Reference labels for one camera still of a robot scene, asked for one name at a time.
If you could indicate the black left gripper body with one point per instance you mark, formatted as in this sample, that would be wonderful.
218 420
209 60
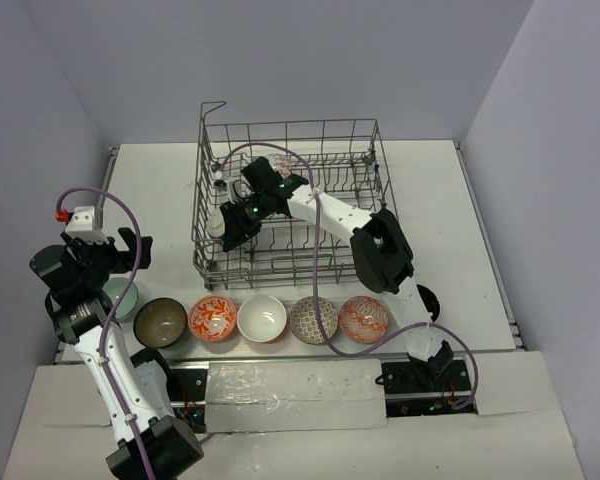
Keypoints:
118 253

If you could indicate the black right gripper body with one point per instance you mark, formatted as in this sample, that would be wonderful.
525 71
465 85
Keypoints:
248 213

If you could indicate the blue triangle pattern bowl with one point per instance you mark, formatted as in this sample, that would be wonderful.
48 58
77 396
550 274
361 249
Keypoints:
215 226

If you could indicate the white bowl red diamond pattern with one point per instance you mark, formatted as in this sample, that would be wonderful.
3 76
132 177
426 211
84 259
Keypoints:
281 164

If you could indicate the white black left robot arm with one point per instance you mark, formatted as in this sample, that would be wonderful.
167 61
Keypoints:
151 441

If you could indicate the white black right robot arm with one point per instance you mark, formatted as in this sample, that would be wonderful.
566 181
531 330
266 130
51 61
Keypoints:
382 256

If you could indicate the pale green bowl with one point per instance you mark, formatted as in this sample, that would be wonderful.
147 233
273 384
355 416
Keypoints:
114 288

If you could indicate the dark bowl beige inside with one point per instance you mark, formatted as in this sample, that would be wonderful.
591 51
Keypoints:
160 323

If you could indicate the plain white bowl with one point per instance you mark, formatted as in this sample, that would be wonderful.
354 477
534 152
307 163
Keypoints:
262 319

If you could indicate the orange floral pattern bowl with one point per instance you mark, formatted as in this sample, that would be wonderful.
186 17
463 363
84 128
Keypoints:
212 318

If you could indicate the grey geometric pattern bowl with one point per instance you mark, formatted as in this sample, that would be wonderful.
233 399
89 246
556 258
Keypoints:
304 322

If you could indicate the orange diamond pattern bowl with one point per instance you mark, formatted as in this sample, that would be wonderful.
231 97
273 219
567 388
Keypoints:
363 319

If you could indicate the grey taped cover panel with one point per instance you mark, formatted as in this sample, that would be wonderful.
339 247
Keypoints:
264 397

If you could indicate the black bowl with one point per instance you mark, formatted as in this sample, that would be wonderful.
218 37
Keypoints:
430 301

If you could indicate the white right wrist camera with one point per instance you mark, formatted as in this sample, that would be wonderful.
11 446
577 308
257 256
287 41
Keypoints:
232 186

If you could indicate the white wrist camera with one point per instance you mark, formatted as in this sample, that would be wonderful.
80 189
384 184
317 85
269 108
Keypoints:
232 186
83 223

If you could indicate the grey wire dish rack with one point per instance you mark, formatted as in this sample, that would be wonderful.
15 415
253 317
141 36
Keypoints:
346 159

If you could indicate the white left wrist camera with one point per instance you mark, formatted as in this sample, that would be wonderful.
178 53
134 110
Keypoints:
83 223

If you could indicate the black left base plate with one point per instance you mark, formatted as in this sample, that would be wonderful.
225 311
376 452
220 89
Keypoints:
186 388

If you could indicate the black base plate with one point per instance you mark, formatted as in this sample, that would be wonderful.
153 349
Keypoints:
186 388
409 392

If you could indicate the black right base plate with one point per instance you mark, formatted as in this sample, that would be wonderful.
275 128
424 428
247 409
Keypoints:
409 392

